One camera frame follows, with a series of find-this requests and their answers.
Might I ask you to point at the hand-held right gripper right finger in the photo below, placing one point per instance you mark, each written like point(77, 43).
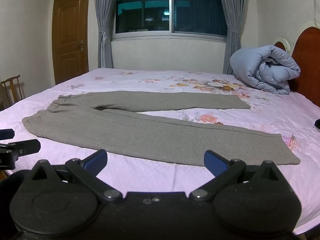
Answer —
point(212, 162)

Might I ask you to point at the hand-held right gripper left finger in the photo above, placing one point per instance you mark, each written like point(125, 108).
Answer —
point(97, 159)

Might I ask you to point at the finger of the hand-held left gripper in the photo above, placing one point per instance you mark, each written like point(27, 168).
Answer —
point(25, 147)
point(7, 134)

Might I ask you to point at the grey pants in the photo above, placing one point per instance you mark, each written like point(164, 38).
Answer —
point(140, 132)

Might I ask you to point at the wooden chair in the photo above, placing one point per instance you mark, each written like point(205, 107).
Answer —
point(13, 90)

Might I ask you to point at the bed with pink floral sheet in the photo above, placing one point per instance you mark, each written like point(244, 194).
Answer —
point(175, 85)

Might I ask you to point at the rolled light blue duvet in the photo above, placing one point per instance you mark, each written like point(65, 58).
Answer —
point(265, 67)

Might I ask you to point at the black object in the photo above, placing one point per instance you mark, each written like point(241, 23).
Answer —
point(317, 124)

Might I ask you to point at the brown wooden door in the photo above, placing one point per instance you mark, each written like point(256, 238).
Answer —
point(70, 35)

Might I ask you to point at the grey curtain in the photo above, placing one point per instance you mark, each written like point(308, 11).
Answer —
point(103, 25)
point(231, 27)

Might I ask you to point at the red wooden headboard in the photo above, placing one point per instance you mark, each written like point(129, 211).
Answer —
point(306, 57)

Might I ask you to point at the sliding glass window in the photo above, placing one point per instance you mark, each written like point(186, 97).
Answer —
point(170, 7)

